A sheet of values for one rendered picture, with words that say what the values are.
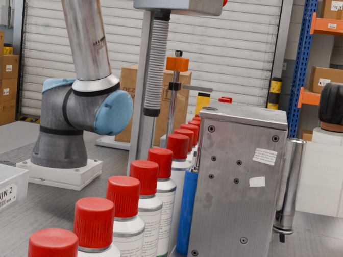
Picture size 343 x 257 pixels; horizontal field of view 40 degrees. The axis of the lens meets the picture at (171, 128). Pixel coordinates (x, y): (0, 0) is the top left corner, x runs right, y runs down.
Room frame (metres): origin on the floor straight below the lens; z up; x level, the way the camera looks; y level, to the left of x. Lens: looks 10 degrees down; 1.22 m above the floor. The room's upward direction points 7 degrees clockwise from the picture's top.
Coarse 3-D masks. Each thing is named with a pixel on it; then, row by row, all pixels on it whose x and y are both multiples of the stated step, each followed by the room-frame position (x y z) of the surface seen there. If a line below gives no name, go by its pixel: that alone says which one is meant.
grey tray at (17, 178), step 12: (0, 168) 0.75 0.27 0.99; (12, 168) 0.74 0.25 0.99; (0, 180) 0.74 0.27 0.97; (12, 180) 0.69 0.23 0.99; (24, 180) 0.73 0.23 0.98; (0, 192) 0.66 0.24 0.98; (12, 192) 0.69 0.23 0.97; (24, 192) 0.73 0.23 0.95; (0, 204) 0.66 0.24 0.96; (12, 204) 0.70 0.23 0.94
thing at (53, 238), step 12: (48, 228) 0.31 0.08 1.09; (60, 228) 0.31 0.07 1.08; (36, 240) 0.29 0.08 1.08; (48, 240) 0.29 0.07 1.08; (60, 240) 0.29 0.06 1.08; (72, 240) 0.29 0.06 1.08; (36, 252) 0.28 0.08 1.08; (48, 252) 0.28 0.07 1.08; (60, 252) 0.28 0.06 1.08; (72, 252) 0.29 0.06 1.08
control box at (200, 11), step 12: (144, 0) 0.98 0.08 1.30; (156, 0) 0.95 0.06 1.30; (168, 0) 0.92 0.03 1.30; (180, 0) 0.90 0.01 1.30; (192, 0) 0.89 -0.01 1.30; (204, 0) 0.91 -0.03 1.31; (216, 0) 0.93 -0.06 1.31; (180, 12) 0.96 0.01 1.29; (192, 12) 0.92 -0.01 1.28; (204, 12) 0.92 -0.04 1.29; (216, 12) 0.94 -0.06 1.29
